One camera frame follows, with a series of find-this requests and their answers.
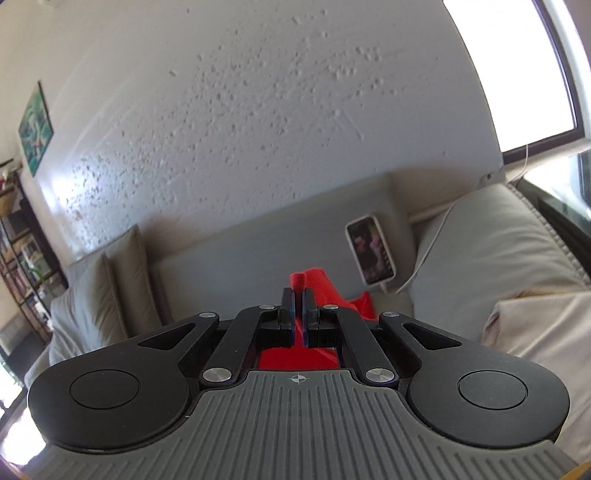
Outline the window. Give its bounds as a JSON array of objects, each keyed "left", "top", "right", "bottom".
[{"left": 442, "top": 0, "right": 591, "bottom": 162}]

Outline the red t-shirt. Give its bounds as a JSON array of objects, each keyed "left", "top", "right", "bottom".
[{"left": 259, "top": 267, "right": 374, "bottom": 370}]

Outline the cream sweatshirt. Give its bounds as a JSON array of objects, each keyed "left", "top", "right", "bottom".
[{"left": 480, "top": 291, "right": 591, "bottom": 457}]

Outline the beige cushion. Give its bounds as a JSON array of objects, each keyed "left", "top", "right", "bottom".
[
  {"left": 99, "top": 251, "right": 131, "bottom": 340},
  {"left": 113, "top": 224, "right": 162, "bottom": 326}
]

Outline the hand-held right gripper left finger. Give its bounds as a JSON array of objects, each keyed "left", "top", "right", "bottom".
[{"left": 99, "top": 287, "right": 298, "bottom": 387}]

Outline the white charging cable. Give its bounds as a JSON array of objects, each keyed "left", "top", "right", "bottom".
[{"left": 381, "top": 143, "right": 531, "bottom": 295}]

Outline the grey sofa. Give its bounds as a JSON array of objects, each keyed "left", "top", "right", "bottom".
[{"left": 23, "top": 173, "right": 591, "bottom": 393}]

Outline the black metal bookshelf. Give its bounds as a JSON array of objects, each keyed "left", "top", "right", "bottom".
[{"left": 0, "top": 159, "right": 70, "bottom": 344}]

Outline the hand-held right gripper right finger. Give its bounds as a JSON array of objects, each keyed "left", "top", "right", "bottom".
[{"left": 301, "top": 287, "right": 502, "bottom": 387}]

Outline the smartphone in white case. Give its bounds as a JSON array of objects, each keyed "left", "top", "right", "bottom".
[{"left": 345, "top": 213, "right": 398, "bottom": 287}]

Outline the large grey pillow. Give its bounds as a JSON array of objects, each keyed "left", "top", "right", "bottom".
[{"left": 409, "top": 182, "right": 591, "bottom": 324}]

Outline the green wall picture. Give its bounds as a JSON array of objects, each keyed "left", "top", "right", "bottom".
[{"left": 17, "top": 80, "right": 55, "bottom": 177}]

